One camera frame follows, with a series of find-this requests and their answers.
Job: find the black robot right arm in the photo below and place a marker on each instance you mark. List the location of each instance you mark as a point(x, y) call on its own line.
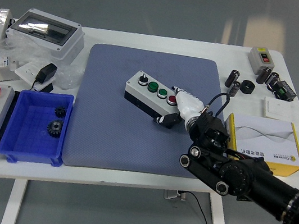
point(255, 182)

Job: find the grey enclosure with clear lid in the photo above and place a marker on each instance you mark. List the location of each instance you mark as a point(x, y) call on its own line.
point(69, 45)

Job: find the black module with green terminal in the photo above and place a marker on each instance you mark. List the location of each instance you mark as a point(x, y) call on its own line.
point(283, 90)

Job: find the blue plastic bin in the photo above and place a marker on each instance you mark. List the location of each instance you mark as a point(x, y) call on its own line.
point(31, 141)

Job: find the blue-grey mat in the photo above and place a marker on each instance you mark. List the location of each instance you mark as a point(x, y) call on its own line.
point(99, 138)

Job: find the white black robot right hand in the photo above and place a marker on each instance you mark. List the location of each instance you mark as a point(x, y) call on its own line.
point(189, 104)

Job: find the grey bracket under table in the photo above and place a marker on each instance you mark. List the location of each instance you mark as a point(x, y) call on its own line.
point(172, 194)

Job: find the small black plug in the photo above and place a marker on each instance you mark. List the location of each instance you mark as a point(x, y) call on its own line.
point(47, 88)

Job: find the small black bevel gear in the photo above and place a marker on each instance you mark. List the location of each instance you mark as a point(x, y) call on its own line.
point(60, 111)

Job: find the yellow white cardboard box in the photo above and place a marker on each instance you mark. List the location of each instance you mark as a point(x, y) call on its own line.
point(262, 135)

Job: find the large black bevel gear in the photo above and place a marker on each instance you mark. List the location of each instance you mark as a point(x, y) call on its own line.
point(54, 128)

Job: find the black hex nut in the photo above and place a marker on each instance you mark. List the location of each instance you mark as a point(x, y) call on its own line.
point(247, 86)

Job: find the black power adapter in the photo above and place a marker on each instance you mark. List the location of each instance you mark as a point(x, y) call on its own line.
point(46, 71)

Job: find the grey four-button control box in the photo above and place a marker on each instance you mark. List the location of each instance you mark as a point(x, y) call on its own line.
point(151, 98)

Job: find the white wall socket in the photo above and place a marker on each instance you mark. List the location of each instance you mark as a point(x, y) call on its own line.
point(26, 71)

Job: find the white wall switch plate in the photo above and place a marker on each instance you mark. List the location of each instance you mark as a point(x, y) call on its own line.
point(278, 109)

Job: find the grey metal plate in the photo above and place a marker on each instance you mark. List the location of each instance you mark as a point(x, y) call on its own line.
point(1, 75)

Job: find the grey two-button switch box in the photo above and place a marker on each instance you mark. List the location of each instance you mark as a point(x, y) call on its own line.
point(255, 60)

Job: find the clear plastic bag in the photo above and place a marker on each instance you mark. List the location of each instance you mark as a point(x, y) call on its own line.
point(30, 53)

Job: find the white table leg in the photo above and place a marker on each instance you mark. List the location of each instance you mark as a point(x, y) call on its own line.
point(219, 219)
point(13, 201)

